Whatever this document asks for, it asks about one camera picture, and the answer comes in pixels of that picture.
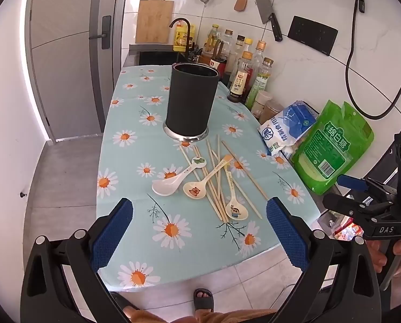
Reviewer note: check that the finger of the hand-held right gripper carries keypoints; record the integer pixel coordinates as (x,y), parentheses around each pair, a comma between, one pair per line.
(351,208)
(351,182)

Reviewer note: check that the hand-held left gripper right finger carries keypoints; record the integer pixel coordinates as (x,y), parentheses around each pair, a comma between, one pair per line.
(284,228)

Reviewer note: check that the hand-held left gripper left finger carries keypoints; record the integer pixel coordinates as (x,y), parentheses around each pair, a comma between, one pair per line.
(114,232)

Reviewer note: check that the beige spoon with cartoon boy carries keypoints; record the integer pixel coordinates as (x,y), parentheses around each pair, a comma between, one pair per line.
(236,210)

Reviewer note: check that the pile of wooden chopsticks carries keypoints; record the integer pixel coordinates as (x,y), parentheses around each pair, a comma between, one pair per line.
(220,210)

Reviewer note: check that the white spoon with green dinosaur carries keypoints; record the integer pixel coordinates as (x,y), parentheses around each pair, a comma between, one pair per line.
(163,186)

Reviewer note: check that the beige spoon with bear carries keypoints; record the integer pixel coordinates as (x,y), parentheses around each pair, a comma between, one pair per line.
(193,190)

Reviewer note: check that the black cylindrical utensil holder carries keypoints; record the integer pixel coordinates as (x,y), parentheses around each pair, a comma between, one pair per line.
(190,104)

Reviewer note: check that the person's right hand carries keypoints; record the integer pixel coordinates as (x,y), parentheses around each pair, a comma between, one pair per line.
(375,255)

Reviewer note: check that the colourful plastic packet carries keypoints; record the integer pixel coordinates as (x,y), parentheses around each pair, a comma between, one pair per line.
(346,230)

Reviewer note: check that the green sugar bag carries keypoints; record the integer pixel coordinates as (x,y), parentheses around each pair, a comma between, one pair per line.
(331,148)

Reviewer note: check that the daisy print tablecloth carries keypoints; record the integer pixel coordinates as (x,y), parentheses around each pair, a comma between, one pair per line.
(129,175)

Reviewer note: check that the black slipper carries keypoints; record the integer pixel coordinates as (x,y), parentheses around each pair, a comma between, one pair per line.
(203,299)
(119,301)

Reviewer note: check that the white and blue salt bag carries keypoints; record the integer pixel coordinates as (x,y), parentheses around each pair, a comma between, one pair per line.
(287,124)

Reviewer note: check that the clear spice jar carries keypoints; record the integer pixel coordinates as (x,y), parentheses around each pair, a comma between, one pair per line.
(272,111)
(261,102)

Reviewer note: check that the row of condiment bottles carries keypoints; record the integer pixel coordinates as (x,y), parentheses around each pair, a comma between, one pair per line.
(242,77)

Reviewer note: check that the grey door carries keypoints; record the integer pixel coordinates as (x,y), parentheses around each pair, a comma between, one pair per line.
(69,74)

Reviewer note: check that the dark kitchen sink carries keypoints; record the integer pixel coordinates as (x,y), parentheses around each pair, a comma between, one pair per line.
(153,57)

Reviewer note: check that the yellow oil jug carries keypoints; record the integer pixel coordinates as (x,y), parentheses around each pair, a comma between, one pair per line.
(180,37)

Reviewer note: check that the black faucet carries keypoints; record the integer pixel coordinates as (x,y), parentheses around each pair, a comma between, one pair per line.
(188,37)

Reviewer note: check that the wooden cutting board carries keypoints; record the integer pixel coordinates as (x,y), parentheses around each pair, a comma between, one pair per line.
(153,22)

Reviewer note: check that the black wall outlet panel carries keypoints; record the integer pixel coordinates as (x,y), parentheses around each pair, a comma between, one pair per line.
(313,35)

